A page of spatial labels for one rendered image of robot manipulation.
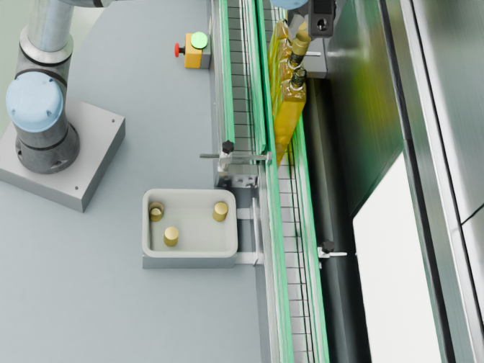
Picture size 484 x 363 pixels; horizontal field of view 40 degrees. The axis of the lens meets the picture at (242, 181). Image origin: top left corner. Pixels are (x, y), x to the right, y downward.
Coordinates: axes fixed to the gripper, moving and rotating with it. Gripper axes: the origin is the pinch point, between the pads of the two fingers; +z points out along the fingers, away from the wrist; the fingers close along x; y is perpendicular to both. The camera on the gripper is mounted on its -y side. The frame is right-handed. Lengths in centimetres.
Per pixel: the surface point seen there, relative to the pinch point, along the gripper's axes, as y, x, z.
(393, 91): -21.9, -12.9, -13.2
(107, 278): -41, 40, 43
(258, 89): 1.3, 6.0, 21.9
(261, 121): -7.9, 5.7, 21.9
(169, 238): -32, 26, 37
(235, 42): 22.0, 10.1, 30.3
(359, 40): -0.7, -12.2, -1.5
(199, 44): 23.3, 19.6, 33.7
